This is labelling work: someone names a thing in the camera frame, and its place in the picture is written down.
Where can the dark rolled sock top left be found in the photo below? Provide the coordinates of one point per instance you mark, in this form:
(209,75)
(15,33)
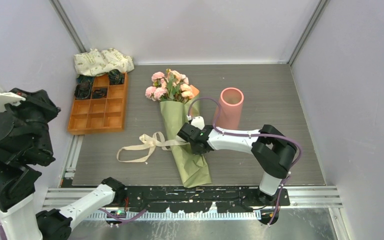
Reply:
(84,78)

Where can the orange wooden compartment tray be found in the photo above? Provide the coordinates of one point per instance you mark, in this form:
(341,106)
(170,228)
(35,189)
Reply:
(105,114)

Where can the dark rolled sock top right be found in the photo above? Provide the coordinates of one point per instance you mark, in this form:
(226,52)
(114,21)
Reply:
(116,77)

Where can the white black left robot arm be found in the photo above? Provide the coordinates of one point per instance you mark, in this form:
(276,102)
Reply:
(18,219)

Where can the cream printed cloth bag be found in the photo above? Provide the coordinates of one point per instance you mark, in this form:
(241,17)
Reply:
(97,63)

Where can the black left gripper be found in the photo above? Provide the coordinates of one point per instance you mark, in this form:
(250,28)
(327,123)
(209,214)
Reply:
(38,97)

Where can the green paper flower bouquet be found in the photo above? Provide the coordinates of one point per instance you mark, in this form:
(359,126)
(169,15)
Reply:
(175,96)

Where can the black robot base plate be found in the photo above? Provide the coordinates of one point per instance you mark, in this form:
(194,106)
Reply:
(159,199)

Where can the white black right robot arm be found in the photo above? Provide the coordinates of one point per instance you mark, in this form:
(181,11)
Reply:
(274,152)

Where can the dark rolled sock middle left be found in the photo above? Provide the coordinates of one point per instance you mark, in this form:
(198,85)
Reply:
(83,91)

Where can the beige printed ribbon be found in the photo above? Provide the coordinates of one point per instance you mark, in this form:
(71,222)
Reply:
(150,143)

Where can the pink cylindrical vase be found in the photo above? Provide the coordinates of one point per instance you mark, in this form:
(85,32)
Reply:
(231,100)

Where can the dark rolled sock middle centre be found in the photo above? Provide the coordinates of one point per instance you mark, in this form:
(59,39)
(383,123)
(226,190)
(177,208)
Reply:
(99,93)

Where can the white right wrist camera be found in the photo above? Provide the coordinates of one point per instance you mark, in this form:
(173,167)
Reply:
(196,121)

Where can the dark rolled sock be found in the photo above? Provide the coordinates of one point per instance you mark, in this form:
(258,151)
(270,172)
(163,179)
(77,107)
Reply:
(116,77)
(83,91)
(99,93)
(84,78)

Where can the aluminium frame rail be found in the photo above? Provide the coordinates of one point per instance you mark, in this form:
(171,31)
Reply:
(93,156)

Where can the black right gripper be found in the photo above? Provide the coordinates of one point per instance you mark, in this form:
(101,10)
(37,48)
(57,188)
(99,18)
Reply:
(196,151)

